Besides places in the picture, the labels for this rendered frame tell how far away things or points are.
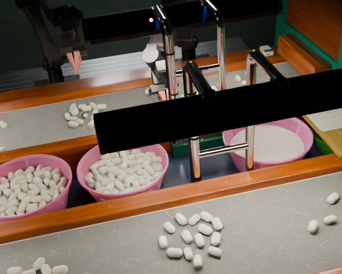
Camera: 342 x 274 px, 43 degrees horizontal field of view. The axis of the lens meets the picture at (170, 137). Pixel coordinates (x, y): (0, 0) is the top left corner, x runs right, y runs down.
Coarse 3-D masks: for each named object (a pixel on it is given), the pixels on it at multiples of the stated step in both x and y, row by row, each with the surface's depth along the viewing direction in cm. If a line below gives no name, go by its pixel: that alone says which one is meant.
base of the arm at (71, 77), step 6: (60, 66) 191; (48, 72) 190; (54, 72) 189; (60, 72) 191; (54, 78) 191; (60, 78) 192; (66, 78) 196; (72, 78) 195; (78, 78) 195; (36, 84) 194; (42, 84) 193
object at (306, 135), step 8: (280, 120) 142; (288, 120) 140; (296, 120) 138; (240, 128) 142; (288, 128) 141; (296, 128) 138; (304, 128) 135; (224, 136) 133; (232, 136) 140; (304, 136) 134; (312, 136) 129; (304, 144) 134; (312, 144) 127; (232, 152) 127; (304, 152) 124; (240, 160) 127; (256, 160) 123; (288, 160) 122; (296, 160) 124; (240, 168) 131; (256, 168) 126
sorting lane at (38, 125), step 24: (240, 72) 173; (288, 72) 170; (96, 96) 167; (120, 96) 166; (144, 96) 164; (0, 120) 159; (24, 120) 157; (48, 120) 156; (0, 144) 146; (24, 144) 145
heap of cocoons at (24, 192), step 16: (16, 176) 131; (32, 176) 131; (48, 176) 130; (0, 192) 126; (16, 192) 124; (32, 192) 124; (48, 192) 124; (0, 208) 119; (16, 208) 120; (32, 208) 119
